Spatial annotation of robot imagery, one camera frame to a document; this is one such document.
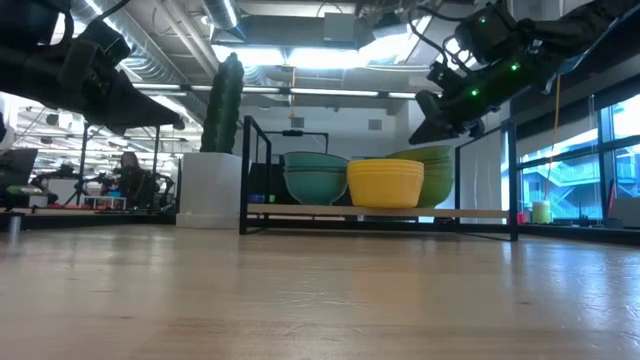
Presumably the lime green cup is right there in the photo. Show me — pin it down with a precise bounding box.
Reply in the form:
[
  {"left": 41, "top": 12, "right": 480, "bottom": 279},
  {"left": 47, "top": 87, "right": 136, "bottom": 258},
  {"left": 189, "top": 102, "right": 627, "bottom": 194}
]
[{"left": 531, "top": 200, "right": 552, "bottom": 225}]

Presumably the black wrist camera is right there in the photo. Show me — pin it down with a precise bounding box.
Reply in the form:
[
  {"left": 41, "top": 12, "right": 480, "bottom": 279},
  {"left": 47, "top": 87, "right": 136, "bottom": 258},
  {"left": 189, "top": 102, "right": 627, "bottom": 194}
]
[
  {"left": 72, "top": 19, "right": 132, "bottom": 71},
  {"left": 453, "top": 3, "right": 522, "bottom": 66}
]

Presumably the green cactus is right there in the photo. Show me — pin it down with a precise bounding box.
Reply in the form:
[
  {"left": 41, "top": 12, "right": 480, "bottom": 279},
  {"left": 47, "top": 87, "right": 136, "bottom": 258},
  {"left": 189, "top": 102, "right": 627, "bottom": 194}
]
[{"left": 199, "top": 51, "right": 246, "bottom": 155}]

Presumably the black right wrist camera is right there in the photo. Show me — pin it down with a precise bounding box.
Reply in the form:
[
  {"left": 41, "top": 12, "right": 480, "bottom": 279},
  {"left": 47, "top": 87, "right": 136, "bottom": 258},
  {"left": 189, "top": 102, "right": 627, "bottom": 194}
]
[{"left": 453, "top": 3, "right": 522, "bottom": 66}]

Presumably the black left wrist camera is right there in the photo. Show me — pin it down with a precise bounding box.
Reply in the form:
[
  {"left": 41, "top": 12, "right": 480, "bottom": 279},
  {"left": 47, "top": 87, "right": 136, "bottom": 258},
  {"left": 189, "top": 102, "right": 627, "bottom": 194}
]
[{"left": 72, "top": 19, "right": 132, "bottom": 71}]

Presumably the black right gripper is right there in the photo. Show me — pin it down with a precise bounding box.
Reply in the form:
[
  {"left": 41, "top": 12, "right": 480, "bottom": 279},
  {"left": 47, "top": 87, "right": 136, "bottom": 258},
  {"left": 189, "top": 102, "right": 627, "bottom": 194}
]
[{"left": 408, "top": 47, "right": 561, "bottom": 146}]

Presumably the white hexagonal plant pot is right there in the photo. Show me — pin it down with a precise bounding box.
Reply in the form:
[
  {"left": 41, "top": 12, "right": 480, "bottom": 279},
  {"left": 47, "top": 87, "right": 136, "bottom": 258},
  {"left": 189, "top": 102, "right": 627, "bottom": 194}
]
[{"left": 175, "top": 151, "right": 245, "bottom": 230}]

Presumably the green patterned mini bowl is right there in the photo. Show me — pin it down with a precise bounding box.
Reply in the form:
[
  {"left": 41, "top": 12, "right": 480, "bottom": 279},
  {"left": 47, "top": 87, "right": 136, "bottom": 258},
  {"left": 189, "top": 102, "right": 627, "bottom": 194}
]
[
  {"left": 283, "top": 171, "right": 348, "bottom": 207},
  {"left": 283, "top": 151, "right": 350, "bottom": 170},
  {"left": 283, "top": 166, "right": 350, "bottom": 175}
]

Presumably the black background rig frame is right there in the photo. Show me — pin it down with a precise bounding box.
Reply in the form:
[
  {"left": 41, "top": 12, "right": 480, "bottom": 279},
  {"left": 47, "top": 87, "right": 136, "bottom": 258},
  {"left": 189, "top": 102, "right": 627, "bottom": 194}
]
[
  {"left": 78, "top": 122, "right": 162, "bottom": 207},
  {"left": 259, "top": 129, "right": 331, "bottom": 164}
]

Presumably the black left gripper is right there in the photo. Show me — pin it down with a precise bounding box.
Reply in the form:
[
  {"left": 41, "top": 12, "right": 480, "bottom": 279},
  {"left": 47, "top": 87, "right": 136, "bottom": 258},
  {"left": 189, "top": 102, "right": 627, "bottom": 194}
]
[{"left": 54, "top": 47, "right": 187, "bottom": 136}]

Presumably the white low table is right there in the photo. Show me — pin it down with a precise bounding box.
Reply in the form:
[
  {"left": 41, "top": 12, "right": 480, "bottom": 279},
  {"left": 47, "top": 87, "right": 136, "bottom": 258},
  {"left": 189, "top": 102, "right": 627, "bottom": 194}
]
[{"left": 82, "top": 194, "right": 129, "bottom": 211}]

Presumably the person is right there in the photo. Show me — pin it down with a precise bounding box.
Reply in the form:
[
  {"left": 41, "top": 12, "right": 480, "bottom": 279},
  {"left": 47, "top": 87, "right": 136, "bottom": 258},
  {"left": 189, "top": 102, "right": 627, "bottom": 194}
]
[{"left": 115, "top": 151, "right": 156, "bottom": 210}]

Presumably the grey box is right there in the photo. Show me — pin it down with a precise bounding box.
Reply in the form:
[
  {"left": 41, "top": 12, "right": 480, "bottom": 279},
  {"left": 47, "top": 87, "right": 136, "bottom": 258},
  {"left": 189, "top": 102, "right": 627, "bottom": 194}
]
[{"left": 605, "top": 196, "right": 640, "bottom": 230}]

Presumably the silver ribbed duct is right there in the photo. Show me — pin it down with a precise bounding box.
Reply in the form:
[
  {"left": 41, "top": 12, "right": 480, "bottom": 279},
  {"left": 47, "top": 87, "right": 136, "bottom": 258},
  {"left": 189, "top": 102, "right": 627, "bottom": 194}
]
[{"left": 69, "top": 0, "right": 221, "bottom": 84}]

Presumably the long ceiling light bar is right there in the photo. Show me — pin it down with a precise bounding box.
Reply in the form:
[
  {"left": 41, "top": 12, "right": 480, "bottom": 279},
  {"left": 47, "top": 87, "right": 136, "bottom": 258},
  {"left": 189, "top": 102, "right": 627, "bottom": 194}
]
[{"left": 130, "top": 82, "right": 419, "bottom": 100}]

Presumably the black wire wooden shelf rack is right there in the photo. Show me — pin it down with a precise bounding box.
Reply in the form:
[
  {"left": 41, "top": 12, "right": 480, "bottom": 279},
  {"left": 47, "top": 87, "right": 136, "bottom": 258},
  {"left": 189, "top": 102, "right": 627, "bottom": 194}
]
[{"left": 238, "top": 114, "right": 519, "bottom": 243}]

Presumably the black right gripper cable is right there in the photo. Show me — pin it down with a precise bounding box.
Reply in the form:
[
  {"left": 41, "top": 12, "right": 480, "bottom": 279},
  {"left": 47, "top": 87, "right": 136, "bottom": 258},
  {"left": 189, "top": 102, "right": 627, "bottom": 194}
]
[{"left": 407, "top": 4, "right": 481, "bottom": 76}]

